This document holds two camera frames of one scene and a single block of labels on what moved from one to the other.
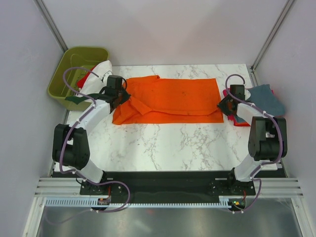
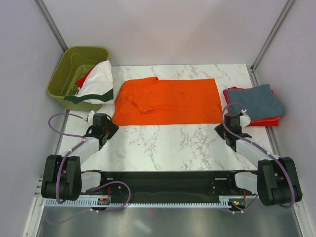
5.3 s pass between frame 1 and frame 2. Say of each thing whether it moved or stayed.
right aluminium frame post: stayed
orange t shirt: stayed
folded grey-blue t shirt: stayed
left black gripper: moved
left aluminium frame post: stayed
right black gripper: moved
